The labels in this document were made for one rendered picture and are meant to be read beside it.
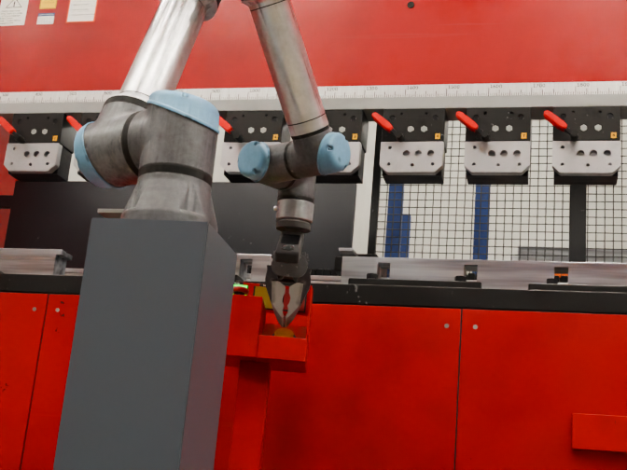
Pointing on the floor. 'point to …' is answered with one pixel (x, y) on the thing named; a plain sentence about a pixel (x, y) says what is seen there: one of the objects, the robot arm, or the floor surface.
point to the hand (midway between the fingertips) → (284, 320)
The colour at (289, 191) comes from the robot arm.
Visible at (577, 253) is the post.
